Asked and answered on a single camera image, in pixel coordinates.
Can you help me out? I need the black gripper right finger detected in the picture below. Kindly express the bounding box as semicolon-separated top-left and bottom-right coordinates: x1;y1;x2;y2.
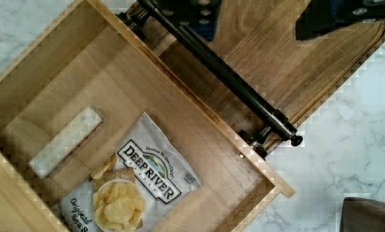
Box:
295;0;385;41

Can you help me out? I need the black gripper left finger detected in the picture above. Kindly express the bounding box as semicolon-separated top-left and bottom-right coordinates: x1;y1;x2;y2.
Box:
156;0;222;42

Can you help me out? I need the wooden drawer with black handle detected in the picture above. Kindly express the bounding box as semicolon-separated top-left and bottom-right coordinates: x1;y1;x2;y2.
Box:
0;0;293;232

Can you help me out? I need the wooden drawer cabinet box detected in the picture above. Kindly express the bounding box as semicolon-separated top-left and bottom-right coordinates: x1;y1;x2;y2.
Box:
0;151;70;232

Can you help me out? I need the wooden cutting board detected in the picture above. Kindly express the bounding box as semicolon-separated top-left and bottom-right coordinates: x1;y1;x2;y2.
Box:
137;0;385;154

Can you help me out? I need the Deep River chips bag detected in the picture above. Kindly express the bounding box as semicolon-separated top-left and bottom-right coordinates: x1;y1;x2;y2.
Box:
57;113;203;232

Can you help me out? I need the black lidded glass jar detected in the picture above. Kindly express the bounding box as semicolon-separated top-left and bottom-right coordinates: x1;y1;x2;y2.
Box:
340;197;385;232

